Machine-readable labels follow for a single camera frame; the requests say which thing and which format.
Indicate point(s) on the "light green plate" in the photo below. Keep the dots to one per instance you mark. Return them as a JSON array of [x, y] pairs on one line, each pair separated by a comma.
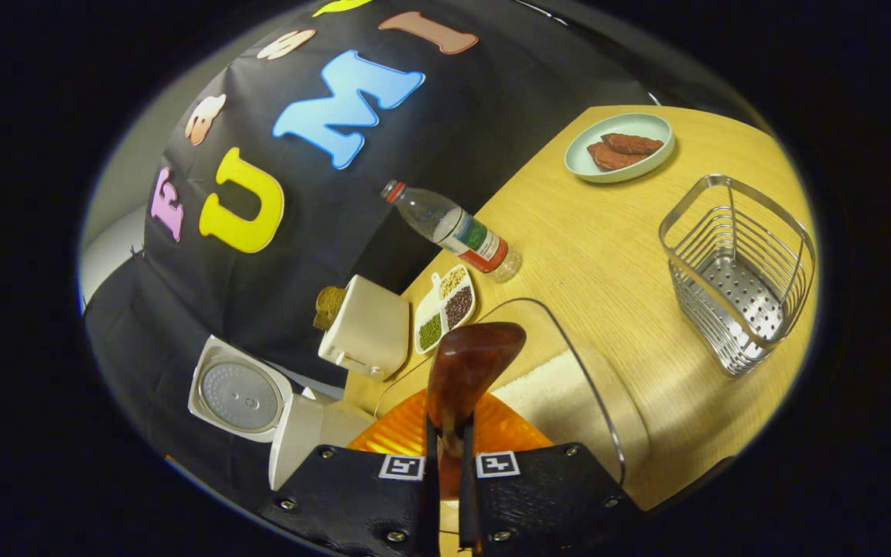
[[581, 158]]

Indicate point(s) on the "brown wooden spoon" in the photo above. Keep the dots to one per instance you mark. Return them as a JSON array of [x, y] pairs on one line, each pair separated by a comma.
[[469, 363]]

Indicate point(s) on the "white rice cooker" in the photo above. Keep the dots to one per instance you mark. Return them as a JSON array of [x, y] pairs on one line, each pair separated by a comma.
[[240, 394]]

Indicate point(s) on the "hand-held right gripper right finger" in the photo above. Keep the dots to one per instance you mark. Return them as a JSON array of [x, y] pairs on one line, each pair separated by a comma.
[[538, 503]]

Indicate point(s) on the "white divided grain dish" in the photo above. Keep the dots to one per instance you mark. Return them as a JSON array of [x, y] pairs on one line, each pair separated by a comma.
[[445, 309]]

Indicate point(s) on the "brown bread slice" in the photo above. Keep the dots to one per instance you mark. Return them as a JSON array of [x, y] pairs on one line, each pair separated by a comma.
[[331, 300], [324, 319]]

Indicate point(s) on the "clear plastic water bottle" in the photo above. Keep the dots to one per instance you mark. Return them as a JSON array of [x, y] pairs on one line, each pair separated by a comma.
[[453, 228]]

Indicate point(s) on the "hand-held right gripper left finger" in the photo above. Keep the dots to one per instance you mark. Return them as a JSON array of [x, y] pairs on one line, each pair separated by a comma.
[[353, 503]]

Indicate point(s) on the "white toaster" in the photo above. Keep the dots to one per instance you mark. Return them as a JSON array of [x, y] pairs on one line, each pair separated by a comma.
[[372, 329]]

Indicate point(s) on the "white rice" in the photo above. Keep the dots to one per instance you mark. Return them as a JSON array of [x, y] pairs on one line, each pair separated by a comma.
[[561, 394]]

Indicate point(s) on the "brown meat slice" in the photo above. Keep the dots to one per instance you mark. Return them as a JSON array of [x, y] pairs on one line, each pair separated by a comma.
[[635, 142], [612, 158]]

